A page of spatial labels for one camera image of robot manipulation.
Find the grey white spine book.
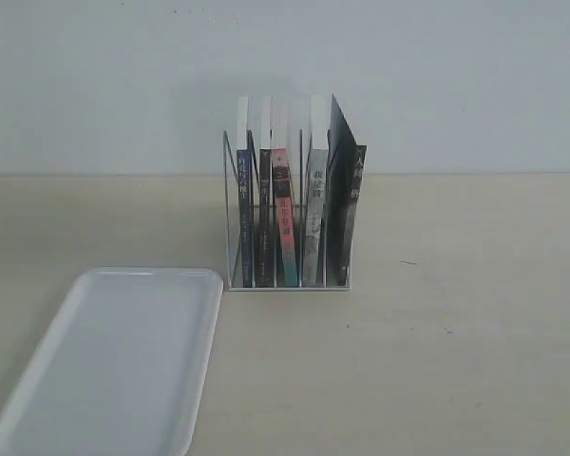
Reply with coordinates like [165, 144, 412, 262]
[302, 94, 330, 288]

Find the blue book with orange moon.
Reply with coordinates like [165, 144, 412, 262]
[236, 96, 255, 289]

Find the black cover book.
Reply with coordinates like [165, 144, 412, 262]
[327, 95, 367, 287]

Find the dark brown spine book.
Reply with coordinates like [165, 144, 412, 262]
[257, 96, 273, 287]

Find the pink and teal spine book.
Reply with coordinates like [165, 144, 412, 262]
[270, 97, 299, 288]

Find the white plastic tray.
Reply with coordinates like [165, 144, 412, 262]
[0, 268, 223, 455]

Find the white wire book rack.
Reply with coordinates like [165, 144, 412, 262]
[222, 132, 352, 292]

